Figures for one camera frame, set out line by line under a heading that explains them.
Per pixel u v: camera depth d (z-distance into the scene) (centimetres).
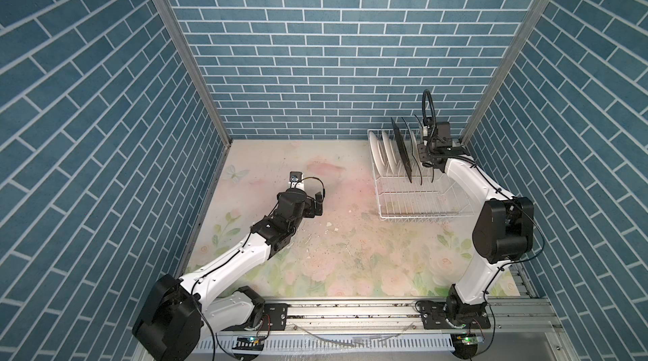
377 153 98
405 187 105
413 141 94
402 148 102
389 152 98
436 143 72
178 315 39
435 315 74
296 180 71
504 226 49
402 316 76
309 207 66
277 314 74
